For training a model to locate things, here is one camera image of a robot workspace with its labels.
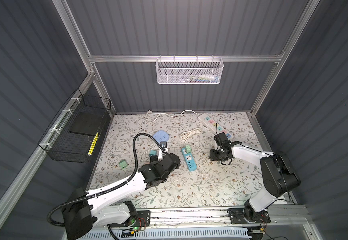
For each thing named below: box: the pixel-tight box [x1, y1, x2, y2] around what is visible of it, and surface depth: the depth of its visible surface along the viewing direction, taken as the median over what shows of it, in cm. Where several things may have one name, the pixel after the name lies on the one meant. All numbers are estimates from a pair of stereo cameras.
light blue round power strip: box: [153, 130, 170, 144], surface depth 105 cm
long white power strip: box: [198, 113, 234, 140], surface depth 114 cm
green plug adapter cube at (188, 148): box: [185, 144, 191, 153], surface depth 94 cm
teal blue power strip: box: [181, 147, 198, 172], surface depth 93 cm
